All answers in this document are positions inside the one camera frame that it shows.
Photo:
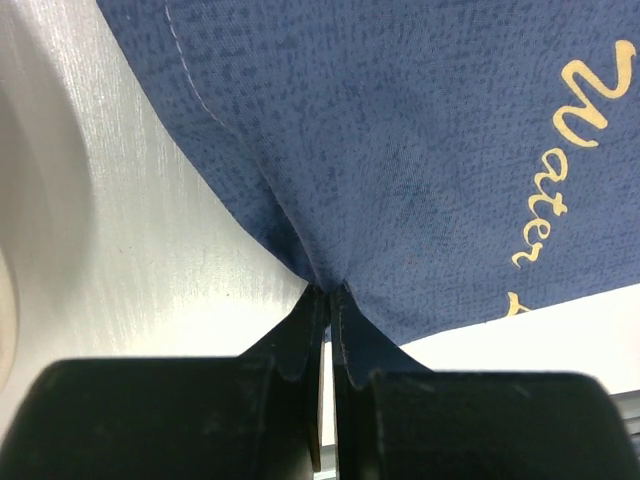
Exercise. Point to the cream ceramic plate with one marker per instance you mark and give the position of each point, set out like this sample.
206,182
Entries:
46,206

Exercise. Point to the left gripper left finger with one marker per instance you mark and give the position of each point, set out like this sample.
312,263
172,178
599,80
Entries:
253,416

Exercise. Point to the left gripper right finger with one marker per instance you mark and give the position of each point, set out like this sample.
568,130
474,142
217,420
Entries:
396,419

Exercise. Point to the blue placemat with gold print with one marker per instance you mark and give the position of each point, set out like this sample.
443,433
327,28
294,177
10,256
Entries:
467,170

